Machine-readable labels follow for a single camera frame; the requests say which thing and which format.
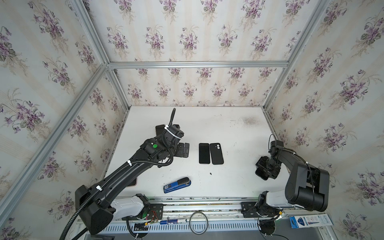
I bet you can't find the aluminium mounting rail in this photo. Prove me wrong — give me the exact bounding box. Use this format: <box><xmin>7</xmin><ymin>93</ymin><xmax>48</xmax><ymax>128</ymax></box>
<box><xmin>76</xmin><ymin>196</ymin><xmax>323</xmax><ymax>224</ymax></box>

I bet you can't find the blue black stapler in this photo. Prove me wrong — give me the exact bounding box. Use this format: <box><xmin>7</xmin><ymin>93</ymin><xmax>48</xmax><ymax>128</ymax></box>
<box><xmin>163</xmin><ymin>177</ymin><xmax>192</xmax><ymax>194</ymax></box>

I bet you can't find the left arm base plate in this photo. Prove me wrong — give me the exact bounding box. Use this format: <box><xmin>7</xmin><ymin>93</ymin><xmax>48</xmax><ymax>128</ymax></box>
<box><xmin>133</xmin><ymin>204</ymin><xmax>164</xmax><ymax>221</ymax></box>

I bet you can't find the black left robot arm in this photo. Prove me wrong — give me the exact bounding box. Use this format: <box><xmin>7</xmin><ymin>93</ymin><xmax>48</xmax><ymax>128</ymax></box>
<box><xmin>60</xmin><ymin>109</ymin><xmax>184</xmax><ymax>240</ymax></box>

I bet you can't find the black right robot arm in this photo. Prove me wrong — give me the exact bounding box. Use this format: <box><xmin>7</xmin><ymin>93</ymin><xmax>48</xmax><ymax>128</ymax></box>
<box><xmin>255</xmin><ymin>139</ymin><xmax>330</xmax><ymax>217</ymax></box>

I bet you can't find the blue white box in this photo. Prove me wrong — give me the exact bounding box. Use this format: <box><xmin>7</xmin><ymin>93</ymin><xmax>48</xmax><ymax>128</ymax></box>
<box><xmin>290</xmin><ymin>214</ymin><xmax>334</xmax><ymax>229</ymax></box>

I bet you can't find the black cable ring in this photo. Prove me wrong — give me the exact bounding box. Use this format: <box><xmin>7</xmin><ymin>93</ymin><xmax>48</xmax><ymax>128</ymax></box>
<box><xmin>188</xmin><ymin>211</ymin><xmax>209</xmax><ymax>235</ymax></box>

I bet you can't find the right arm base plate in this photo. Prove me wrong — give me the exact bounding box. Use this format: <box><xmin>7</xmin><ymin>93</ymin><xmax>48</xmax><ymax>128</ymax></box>
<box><xmin>241</xmin><ymin>202</ymin><xmax>262</xmax><ymax>218</ymax></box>

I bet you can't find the blue marker pen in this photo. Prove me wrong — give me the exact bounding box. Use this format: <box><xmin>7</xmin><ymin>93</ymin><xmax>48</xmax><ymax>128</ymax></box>
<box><xmin>160</xmin><ymin>219</ymin><xmax>188</xmax><ymax>225</ymax></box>

